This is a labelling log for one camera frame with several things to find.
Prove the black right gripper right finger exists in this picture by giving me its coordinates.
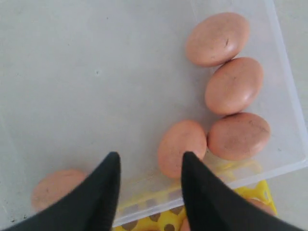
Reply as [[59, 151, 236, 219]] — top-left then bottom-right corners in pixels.
[[181, 152, 299, 231]]

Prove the yellow plastic egg tray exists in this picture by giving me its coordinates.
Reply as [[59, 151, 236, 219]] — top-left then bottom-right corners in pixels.
[[119, 160, 277, 231]]

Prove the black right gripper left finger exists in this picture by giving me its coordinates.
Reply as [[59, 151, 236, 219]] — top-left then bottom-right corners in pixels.
[[8, 152, 120, 231]]

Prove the brown egg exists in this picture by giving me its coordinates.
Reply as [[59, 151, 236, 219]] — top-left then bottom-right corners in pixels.
[[205, 57, 264, 115], [246, 198, 276, 216], [180, 218, 191, 231], [31, 169, 87, 212], [185, 12, 250, 67], [207, 112, 271, 161], [157, 120, 207, 179]]

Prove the clear plastic bin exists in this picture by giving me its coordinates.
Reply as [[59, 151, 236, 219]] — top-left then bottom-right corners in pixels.
[[0, 0, 308, 228]]

